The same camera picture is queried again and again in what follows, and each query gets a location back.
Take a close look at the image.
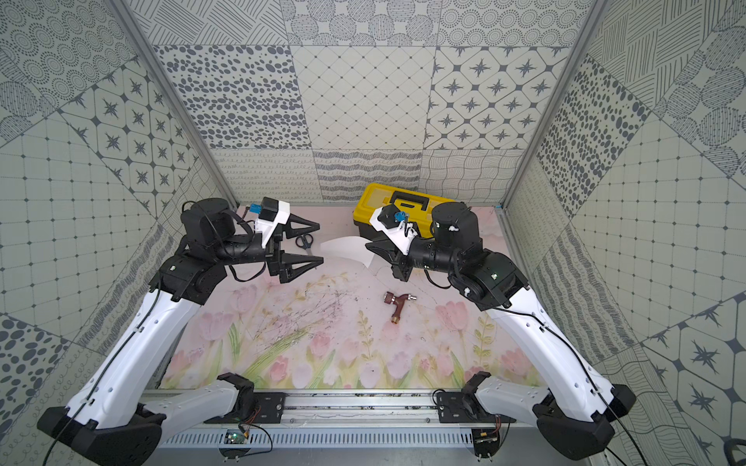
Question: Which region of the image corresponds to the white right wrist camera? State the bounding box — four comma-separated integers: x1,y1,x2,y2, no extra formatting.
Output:
370,204,420,256

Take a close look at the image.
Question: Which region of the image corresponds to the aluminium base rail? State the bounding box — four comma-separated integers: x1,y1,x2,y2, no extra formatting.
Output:
159,388,570,465

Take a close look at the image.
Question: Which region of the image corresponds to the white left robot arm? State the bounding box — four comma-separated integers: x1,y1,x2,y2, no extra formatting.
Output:
37,197,324,465

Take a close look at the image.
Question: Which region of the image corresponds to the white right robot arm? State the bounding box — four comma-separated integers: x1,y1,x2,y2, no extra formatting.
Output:
366,202,636,460

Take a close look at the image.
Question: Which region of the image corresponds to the yellow and black toolbox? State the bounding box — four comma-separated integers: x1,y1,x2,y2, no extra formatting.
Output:
353,184,452,240

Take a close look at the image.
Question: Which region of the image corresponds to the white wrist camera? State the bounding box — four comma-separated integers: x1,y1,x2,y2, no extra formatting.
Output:
248,197,291,248
370,204,420,256

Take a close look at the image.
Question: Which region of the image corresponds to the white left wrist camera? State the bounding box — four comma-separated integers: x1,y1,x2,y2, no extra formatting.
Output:
248,197,291,248

